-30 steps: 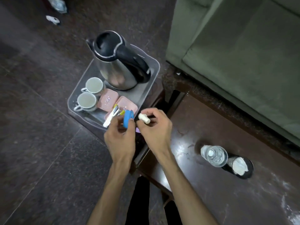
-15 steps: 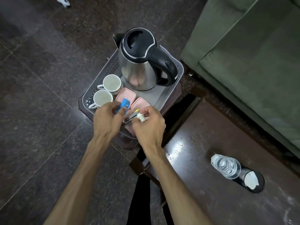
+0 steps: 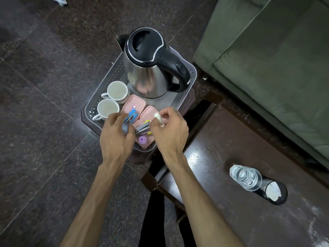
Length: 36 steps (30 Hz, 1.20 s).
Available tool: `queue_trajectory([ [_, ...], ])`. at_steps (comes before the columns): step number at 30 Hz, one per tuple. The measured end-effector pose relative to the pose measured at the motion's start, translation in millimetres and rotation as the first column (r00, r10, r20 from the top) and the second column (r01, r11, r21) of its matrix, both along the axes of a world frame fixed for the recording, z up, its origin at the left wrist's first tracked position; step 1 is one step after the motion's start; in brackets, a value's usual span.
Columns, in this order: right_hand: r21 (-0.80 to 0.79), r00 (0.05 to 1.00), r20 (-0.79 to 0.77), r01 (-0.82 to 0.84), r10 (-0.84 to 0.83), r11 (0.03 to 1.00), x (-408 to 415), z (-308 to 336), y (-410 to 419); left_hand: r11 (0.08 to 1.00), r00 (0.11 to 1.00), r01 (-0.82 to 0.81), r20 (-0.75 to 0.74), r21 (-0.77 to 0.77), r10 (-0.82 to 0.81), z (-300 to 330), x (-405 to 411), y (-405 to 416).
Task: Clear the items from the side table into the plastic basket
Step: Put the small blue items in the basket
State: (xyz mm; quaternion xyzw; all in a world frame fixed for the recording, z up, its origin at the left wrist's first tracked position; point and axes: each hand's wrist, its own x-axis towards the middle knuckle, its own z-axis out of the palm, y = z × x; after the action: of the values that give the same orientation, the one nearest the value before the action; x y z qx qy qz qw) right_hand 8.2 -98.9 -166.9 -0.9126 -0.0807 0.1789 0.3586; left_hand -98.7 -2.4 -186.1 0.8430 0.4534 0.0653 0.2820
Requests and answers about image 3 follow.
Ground clear plastic tray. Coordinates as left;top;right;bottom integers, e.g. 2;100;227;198
87;46;198;153

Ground clear plastic water bottle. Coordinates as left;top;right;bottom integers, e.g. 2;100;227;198
229;164;263;192

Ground white crumpled paper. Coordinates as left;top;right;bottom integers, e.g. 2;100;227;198
265;184;282;201

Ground blue sachet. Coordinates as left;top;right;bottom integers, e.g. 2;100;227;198
124;109;139;124

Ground person's black trousers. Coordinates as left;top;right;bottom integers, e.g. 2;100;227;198
138;189;197;247

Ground large pink lidded container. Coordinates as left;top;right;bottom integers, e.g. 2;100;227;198
120;94;147;119

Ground silver sachets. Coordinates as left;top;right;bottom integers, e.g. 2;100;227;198
135;120;152;136

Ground white ceramic cup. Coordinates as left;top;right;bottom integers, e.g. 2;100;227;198
92;99;121;121
101;81;130;102

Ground person's left hand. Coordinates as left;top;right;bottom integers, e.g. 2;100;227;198
99;112;137;165

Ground person's right forearm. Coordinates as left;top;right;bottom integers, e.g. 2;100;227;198
161;151;245;247

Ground stainless steel electric kettle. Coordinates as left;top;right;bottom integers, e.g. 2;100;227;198
116;27;191;99

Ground small pink lidded container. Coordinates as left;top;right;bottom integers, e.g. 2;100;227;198
139;105;160;124

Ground open pink container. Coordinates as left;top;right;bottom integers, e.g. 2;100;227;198
132;119;155;150

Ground person's left forearm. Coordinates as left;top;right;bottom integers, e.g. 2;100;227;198
60;160;129;247

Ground black mesh holder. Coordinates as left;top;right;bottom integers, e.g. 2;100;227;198
253;176;288;205

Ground person's right hand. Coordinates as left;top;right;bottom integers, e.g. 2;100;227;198
149;107;190;159

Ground white stick sachet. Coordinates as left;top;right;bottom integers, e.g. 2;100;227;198
153;112;165;128

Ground dark wooden table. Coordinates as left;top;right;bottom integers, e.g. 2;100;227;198
141;100;329;247

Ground green sofa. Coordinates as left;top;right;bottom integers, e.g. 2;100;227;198
192;0;329;169

